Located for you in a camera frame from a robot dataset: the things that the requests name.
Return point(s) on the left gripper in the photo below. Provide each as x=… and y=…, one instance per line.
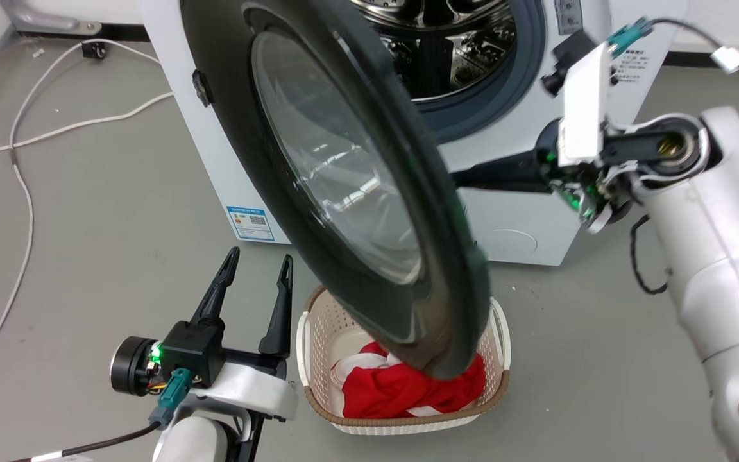
x=260, y=388

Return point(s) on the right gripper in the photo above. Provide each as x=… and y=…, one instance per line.
x=639, y=147

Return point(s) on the dark round washing machine door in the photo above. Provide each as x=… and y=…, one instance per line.
x=344, y=160

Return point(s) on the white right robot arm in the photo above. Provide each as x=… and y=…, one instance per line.
x=716, y=244

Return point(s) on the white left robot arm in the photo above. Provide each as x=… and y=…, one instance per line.
x=193, y=443

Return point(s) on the white front-load washing machine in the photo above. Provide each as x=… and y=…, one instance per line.
x=523, y=192

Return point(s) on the grey-blue rubber door gasket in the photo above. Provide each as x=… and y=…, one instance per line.
x=523, y=70

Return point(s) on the steel washing machine drum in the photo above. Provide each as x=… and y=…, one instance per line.
x=466, y=45

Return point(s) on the grey door latch socket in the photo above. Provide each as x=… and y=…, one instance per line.
x=568, y=14

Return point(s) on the round white filter cover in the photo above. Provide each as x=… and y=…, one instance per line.
x=510, y=242

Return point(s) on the blue energy label sticker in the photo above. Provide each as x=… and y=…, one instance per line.
x=251, y=223

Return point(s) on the white garment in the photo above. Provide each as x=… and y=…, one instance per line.
x=350, y=350

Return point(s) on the red garment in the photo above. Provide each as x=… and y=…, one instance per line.
x=401, y=391

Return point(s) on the cream perforated laundry basket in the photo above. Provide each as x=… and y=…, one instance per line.
x=494, y=359

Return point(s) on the small black floor plug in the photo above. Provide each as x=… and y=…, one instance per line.
x=94, y=49

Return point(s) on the grey metal floor pipe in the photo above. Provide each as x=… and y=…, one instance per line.
x=42, y=19

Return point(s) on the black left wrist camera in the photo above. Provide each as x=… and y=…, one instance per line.
x=193, y=350

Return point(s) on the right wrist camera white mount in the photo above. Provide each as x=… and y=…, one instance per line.
x=584, y=102

